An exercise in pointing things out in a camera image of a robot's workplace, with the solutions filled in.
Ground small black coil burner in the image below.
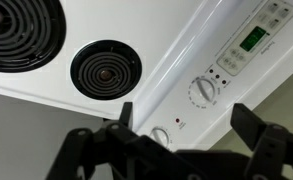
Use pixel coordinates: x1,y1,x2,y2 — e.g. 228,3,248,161
69,39,143,101

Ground oven keypad green display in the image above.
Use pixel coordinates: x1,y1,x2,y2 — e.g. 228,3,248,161
215,0,293,77

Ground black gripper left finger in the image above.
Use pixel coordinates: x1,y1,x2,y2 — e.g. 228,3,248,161
45,101,207,180

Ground small white burner knob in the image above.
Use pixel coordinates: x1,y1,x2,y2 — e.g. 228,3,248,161
148,126,171,148

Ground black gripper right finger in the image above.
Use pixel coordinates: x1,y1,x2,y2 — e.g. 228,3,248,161
229,102,293,180

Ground large black coil burner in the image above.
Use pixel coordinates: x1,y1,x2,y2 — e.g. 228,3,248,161
0,0,67,74

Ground large white oven knob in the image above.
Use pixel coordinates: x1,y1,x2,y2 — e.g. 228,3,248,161
188,76,218,105

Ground white electric stove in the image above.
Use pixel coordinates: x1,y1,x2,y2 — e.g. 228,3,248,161
0,0,293,151

